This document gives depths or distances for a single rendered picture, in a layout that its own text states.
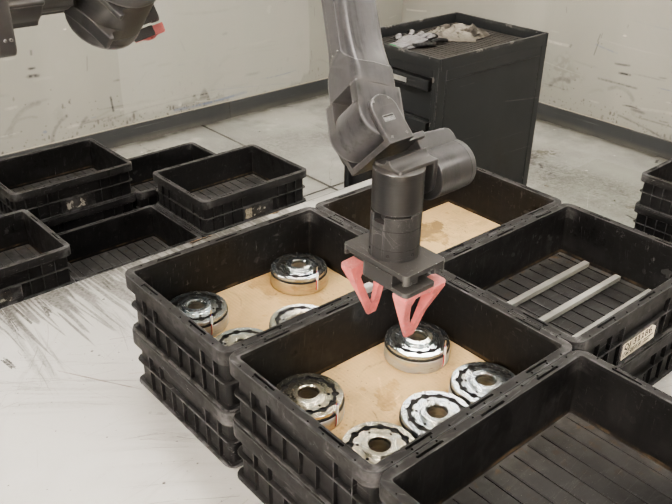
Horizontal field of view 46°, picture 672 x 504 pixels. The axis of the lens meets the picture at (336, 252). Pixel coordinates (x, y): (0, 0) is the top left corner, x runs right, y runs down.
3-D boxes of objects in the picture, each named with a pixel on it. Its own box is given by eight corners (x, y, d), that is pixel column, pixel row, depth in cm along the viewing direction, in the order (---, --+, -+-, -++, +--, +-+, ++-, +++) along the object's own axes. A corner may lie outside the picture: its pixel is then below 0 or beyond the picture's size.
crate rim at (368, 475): (371, 493, 90) (372, 478, 89) (224, 369, 110) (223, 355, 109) (575, 360, 114) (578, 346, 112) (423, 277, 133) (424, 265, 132)
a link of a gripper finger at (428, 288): (398, 307, 98) (403, 240, 93) (442, 333, 93) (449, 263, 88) (358, 327, 94) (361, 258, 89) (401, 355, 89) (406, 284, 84)
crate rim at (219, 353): (224, 369, 110) (223, 355, 109) (122, 283, 130) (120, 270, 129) (423, 277, 133) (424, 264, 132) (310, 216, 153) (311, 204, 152)
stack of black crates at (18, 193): (36, 323, 254) (11, 196, 232) (0, 286, 273) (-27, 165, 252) (147, 282, 277) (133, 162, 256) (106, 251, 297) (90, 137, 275)
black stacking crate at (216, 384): (227, 421, 115) (223, 358, 110) (129, 332, 135) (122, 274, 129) (418, 324, 138) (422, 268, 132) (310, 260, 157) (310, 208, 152)
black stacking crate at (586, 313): (564, 411, 118) (577, 348, 113) (421, 324, 138) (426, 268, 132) (696, 317, 141) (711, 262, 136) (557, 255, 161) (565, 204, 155)
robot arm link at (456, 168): (326, 136, 89) (365, 97, 82) (397, 114, 96) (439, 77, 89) (375, 229, 88) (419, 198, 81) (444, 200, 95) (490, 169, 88)
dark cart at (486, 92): (421, 295, 300) (440, 59, 257) (341, 251, 329) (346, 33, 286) (518, 247, 335) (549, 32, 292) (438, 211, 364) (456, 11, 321)
